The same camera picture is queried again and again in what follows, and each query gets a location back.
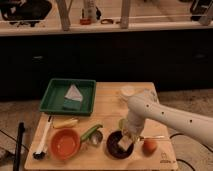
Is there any white black brush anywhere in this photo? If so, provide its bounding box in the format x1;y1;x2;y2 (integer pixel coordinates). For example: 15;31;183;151
33;116;52;160

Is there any orange bowl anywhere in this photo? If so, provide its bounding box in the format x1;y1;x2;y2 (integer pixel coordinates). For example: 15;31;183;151
49;129;81;160

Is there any green sponge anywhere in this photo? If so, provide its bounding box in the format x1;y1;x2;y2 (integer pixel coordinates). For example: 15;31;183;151
63;99;81;111

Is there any orange fruit toy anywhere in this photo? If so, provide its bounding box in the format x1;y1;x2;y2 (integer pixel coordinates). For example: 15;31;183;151
143;139;157;154

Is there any grey folded cloth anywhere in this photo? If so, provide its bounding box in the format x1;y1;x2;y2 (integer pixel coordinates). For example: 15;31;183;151
65;84;83;101

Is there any wooden shelf post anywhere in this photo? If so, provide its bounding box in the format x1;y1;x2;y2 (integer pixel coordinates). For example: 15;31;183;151
55;0;70;31
120;0;131;29

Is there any wooden block eraser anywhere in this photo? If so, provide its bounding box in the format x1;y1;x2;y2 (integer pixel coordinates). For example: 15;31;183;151
118;136;132;151

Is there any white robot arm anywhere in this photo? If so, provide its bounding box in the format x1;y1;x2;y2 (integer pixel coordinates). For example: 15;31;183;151
124;90;213;146

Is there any green plastic tray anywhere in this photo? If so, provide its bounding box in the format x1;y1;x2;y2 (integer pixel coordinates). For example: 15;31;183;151
40;78;96;116

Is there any purple bowl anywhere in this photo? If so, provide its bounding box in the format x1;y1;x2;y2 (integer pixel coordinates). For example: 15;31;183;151
106;131;134;159

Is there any black cable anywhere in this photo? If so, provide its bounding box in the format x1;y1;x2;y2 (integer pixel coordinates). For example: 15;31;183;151
169;132;213;171

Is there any black bag on shelf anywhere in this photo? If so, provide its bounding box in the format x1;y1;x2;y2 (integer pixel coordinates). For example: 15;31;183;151
0;0;52;27

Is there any black pole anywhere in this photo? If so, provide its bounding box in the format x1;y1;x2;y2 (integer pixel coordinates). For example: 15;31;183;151
13;122;25;171

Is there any silver fork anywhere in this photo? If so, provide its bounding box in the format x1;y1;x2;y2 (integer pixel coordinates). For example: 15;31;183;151
138;135;165;141

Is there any wooden shelf post right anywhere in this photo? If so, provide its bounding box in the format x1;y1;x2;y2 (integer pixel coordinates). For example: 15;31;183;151
120;0;131;29

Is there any green handled measuring scoop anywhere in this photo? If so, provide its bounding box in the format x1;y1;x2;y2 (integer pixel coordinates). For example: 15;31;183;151
80;124;103;146

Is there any white bottle on shelf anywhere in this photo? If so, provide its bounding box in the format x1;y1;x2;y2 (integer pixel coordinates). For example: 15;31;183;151
83;0;97;23

